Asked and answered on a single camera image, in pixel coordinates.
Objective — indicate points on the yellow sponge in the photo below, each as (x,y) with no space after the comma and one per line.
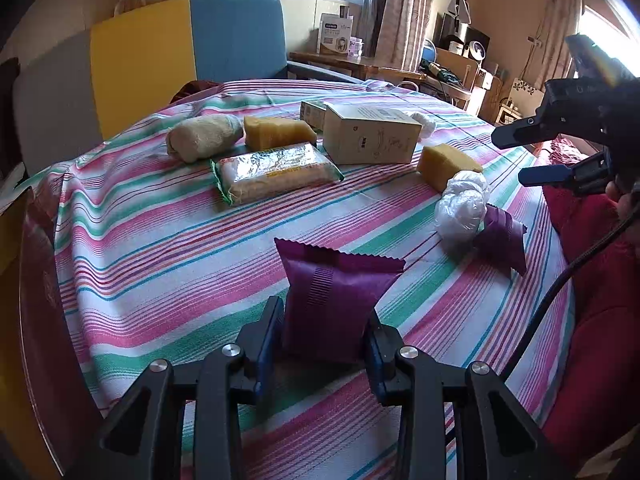
(441,162)

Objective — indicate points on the person right hand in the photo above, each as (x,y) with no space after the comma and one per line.
(622,201)

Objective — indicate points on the small green box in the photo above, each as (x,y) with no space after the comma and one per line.
(313,113)

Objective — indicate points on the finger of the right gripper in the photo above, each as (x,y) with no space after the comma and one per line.
(525,131)
(550,174)

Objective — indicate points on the red blanket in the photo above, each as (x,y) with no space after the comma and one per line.
(598,399)

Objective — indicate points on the white cardboard box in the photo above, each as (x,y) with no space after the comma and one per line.
(368,135)

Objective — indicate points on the yellow sponge block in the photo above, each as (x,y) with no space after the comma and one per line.
(273,132)

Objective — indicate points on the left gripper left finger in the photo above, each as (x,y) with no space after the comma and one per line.
(237,373)

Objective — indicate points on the gold metal tray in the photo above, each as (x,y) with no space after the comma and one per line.
(47,411)

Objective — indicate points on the striped tablecloth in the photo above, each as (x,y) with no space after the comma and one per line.
(155,271)

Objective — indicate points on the cluttered shelf unit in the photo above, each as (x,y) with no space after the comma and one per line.
(510,25)

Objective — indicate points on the pink curtain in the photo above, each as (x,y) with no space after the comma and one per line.
(402,33)

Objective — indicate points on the white plastic bag ball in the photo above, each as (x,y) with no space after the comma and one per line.
(428,125)
(462,207)

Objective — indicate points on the Weidan cracker packet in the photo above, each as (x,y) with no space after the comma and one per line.
(254,176)

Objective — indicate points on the white product box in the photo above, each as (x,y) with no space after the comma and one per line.
(334,34)

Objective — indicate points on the dark red cloth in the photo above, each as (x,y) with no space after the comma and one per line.
(195,90)

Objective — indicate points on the grey yellow blue chair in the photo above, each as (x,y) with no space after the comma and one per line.
(101,81)

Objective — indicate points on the purple snack packet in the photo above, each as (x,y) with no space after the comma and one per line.
(331,295)
(501,241)

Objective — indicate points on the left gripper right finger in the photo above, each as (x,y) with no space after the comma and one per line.
(404,376)

